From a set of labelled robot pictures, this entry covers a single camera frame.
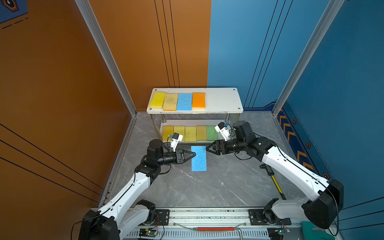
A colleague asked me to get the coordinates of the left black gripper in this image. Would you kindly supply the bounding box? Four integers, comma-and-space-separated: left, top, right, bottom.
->
156, 149, 195, 168

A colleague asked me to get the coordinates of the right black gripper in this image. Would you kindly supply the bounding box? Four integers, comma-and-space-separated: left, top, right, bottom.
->
205, 139, 247, 156

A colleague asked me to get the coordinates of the large blue sponge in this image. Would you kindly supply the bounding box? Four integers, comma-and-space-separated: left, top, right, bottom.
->
191, 146, 207, 172

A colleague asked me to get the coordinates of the green sponge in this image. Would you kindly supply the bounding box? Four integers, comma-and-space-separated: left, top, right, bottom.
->
206, 126, 219, 141

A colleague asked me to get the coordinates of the dark yellow sponge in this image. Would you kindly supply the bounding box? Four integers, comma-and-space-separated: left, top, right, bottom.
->
196, 126, 208, 141

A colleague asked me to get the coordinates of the light yellow sponge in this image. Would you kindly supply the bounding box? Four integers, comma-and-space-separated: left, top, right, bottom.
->
185, 127, 197, 143
174, 126, 186, 139

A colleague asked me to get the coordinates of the thick yellow sponge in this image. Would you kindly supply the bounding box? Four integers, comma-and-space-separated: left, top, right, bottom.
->
163, 126, 174, 142

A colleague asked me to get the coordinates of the white two-tier shelf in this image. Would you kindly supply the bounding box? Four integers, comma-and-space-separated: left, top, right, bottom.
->
147, 87, 244, 140

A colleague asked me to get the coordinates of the orange sponge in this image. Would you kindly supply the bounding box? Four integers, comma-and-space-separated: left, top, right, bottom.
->
192, 93, 206, 110

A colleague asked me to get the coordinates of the small blue sponge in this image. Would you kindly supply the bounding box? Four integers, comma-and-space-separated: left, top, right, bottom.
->
177, 93, 193, 111

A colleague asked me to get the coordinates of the tan yellow sponge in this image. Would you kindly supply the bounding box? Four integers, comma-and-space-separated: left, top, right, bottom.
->
163, 93, 179, 111

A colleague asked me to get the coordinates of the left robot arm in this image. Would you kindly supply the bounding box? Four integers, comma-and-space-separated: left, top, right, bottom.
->
78, 139, 196, 240

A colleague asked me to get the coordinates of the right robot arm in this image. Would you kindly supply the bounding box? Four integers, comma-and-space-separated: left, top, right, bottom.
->
206, 121, 344, 229

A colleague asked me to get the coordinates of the yellow black caliper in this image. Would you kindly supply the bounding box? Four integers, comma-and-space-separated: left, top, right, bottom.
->
260, 164, 286, 200

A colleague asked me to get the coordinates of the left circuit board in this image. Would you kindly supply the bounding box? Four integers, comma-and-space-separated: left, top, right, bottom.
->
138, 229, 159, 239

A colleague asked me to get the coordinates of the circuit board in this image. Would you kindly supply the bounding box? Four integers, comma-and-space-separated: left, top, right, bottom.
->
275, 228, 291, 239
138, 229, 159, 239

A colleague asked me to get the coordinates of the right circuit board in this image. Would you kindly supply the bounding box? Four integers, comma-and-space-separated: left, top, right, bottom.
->
275, 228, 291, 239

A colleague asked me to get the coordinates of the green glove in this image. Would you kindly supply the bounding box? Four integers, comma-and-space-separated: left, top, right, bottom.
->
302, 221, 335, 240

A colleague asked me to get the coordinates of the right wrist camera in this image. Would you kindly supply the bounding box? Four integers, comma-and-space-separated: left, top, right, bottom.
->
215, 122, 233, 141

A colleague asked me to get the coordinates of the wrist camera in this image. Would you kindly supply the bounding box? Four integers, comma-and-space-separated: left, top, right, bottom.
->
167, 133, 184, 152
215, 122, 233, 141

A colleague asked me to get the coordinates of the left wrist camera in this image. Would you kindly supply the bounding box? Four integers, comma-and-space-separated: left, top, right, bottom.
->
167, 133, 184, 152

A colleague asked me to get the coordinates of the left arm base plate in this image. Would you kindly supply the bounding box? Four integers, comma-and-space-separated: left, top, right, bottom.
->
143, 209, 170, 226

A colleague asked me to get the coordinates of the red handled tool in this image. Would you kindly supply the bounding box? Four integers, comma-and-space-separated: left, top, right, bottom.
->
196, 227, 236, 232

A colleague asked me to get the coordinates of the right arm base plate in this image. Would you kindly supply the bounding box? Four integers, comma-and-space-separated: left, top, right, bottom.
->
248, 209, 292, 226

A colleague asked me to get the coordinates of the left aluminium frame post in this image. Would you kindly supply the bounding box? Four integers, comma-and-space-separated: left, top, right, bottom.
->
74, 0, 138, 116

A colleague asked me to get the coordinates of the aluminium frame post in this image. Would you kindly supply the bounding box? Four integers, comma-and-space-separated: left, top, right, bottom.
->
74, 0, 138, 116
272, 0, 345, 117

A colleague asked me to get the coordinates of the right aluminium frame post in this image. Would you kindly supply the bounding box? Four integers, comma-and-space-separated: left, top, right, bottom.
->
272, 0, 345, 117

